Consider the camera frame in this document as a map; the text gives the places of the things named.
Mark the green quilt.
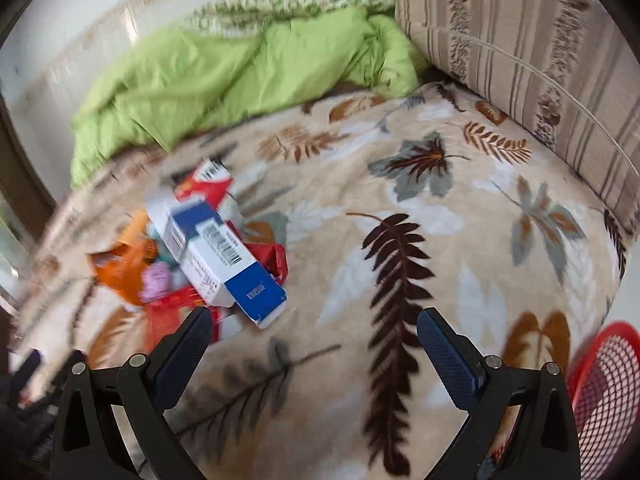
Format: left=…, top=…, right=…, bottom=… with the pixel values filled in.
left=70, top=6, right=426, bottom=188

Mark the leaf pattern bed blanket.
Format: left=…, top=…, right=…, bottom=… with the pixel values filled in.
left=17, top=84, right=638, bottom=479

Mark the blue white medicine box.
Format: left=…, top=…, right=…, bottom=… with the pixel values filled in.
left=145, top=190, right=286, bottom=330

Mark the orange medicine box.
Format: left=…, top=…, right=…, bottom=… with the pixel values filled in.
left=87, top=209, right=158, bottom=306

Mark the purple tissue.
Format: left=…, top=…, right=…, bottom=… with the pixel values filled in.
left=139, top=260, right=171, bottom=304

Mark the red mesh trash basket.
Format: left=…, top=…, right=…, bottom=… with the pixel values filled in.
left=567, top=321, right=639, bottom=479

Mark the red wrapper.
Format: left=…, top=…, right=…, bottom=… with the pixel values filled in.
left=226, top=221, right=288, bottom=285

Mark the striped beige bolster cushion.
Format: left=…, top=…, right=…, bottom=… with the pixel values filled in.
left=396, top=0, right=639, bottom=234

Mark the red white torn package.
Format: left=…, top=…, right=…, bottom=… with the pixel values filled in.
left=174, top=159, right=233, bottom=209

